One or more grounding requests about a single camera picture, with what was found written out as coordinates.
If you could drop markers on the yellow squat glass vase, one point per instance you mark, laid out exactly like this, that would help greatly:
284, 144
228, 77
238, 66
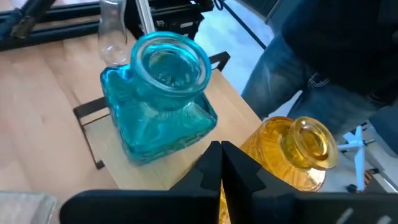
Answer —
280, 149

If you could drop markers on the clear smooth glass bottle vase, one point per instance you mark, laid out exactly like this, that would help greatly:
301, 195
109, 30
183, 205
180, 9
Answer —
113, 37

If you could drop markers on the teal square glass vase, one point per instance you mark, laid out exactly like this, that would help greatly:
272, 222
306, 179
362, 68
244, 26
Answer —
155, 124

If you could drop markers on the silver aluminium extrusion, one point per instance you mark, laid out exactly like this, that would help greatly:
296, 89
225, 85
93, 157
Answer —
144, 15

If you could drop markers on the office chair white base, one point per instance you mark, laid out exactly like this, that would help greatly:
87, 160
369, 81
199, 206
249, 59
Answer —
360, 161

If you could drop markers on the black equipment with labels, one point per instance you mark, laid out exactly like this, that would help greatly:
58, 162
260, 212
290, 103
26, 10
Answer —
177, 25

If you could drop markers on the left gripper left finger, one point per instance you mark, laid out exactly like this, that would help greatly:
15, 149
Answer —
155, 208

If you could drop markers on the person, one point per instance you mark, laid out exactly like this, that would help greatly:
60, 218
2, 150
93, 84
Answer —
326, 46

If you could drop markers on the clear wavy bottle-shaped vase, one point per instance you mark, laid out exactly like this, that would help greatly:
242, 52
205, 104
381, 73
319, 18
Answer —
28, 208

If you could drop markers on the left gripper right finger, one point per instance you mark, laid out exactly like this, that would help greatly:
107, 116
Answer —
295, 208

